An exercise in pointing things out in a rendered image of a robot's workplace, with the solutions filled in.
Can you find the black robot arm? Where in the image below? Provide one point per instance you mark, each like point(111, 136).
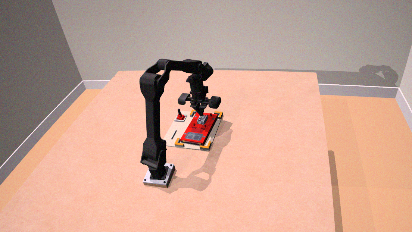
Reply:
point(152, 87)

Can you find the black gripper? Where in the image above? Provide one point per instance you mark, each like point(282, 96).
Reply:
point(198, 100)

